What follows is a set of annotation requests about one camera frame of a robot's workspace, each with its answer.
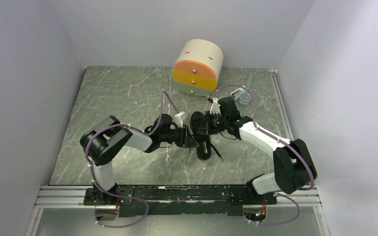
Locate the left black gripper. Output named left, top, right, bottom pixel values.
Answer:
left=160, top=124, right=199, bottom=148

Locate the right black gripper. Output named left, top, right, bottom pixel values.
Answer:
left=197, top=111, right=228, bottom=135

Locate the black shoe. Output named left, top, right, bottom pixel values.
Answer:
left=190, top=112, right=211, bottom=160

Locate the black shoelace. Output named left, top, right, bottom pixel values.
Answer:
left=189, top=141, right=223, bottom=161

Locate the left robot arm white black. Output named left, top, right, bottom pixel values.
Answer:
left=79, top=114, right=199, bottom=205

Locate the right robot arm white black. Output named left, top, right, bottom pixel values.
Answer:
left=190, top=97, right=317, bottom=204

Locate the clear plastic cup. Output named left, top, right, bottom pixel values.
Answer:
left=230, top=86, right=252, bottom=105

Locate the round cream drawer cabinet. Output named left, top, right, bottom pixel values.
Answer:
left=171, top=39, right=223, bottom=97

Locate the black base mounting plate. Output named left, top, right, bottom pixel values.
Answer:
left=83, top=184, right=277, bottom=217

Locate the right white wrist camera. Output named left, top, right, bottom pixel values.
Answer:
left=208, top=97, right=221, bottom=115

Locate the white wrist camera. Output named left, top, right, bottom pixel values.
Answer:
left=208, top=97, right=221, bottom=115
left=173, top=111, right=189, bottom=127

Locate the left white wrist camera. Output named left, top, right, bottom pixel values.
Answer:
left=173, top=111, right=189, bottom=127

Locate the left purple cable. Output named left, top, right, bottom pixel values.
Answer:
left=84, top=91, right=180, bottom=229

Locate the aluminium frame rail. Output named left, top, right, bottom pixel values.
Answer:
left=34, top=185, right=322, bottom=208

